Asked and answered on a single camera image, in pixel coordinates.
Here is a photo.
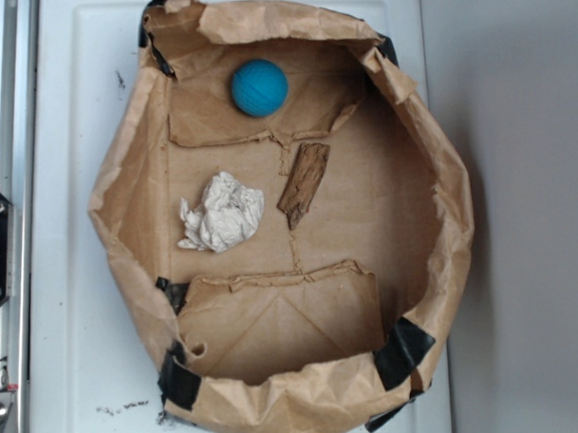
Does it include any brown wood bark piece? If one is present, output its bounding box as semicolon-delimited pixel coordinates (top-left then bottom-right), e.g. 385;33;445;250
277;142;330;231

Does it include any brown paper bag tray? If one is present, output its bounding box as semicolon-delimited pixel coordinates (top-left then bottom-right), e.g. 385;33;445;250
89;0;474;433

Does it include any blue ball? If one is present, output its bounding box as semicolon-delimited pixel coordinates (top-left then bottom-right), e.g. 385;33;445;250
231;60;289;118

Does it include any white plastic board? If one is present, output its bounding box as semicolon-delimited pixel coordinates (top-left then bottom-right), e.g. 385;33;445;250
28;0;453;433

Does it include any aluminium frame rail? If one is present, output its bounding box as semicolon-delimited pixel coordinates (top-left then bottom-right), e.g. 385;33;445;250
0;0;39;433

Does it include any crumpled white paper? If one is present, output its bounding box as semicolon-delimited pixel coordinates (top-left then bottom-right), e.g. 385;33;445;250
177;171;265;253

